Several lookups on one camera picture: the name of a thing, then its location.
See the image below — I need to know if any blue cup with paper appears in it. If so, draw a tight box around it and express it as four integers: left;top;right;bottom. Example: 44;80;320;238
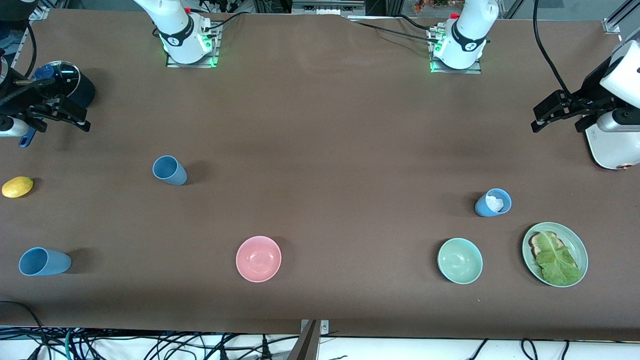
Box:
474;188;513;218

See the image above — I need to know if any blue plastic cup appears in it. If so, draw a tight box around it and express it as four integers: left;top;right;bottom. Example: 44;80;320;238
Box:
18;247;72;277
152;155;188;186

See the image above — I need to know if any dark blue saucepan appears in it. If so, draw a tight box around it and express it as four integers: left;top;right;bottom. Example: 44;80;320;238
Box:
19;60;96;148

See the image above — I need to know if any glass lid with blue knob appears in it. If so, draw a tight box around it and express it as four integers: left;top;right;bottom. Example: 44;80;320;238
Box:
32;61;81;98

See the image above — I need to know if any white toaster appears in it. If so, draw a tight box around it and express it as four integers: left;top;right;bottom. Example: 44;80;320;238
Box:
585;125;640;171

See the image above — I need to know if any yellow lemon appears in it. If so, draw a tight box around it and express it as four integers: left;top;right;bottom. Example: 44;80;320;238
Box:
1;176;34;199

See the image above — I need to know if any pale green plate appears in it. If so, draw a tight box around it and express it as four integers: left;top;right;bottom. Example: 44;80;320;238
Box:
522;222;589;288

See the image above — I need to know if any toast slice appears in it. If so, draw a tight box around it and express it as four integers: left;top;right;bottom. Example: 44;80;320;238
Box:
529;231;566;261

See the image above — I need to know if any green lettuce leaf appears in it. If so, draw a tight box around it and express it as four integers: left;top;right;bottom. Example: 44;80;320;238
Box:
535;232;583;286

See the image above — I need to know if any pale green bowl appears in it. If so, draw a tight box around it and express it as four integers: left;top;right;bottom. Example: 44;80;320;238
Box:
437;237;484;285

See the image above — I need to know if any pink bowl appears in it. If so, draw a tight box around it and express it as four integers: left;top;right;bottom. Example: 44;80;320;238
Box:
235;236;282;283

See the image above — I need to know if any grey power strip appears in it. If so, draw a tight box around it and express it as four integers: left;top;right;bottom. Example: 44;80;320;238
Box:
291;0;367;16

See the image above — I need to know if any dark metal strut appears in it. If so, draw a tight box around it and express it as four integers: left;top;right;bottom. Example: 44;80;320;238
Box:
286;320;321;360

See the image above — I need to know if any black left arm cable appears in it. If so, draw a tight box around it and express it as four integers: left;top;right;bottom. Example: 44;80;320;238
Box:
533;0;573;96

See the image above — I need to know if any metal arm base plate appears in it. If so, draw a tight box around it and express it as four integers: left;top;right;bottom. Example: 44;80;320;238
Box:
429;30;483;75
166;30;221;68

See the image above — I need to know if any black table cable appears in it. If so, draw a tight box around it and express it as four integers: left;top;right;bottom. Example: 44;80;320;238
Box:
350;20;441;45
202;12;246;33
395;14;438;30

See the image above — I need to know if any black floor cable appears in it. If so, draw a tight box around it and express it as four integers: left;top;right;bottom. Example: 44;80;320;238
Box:
0;300;48;360

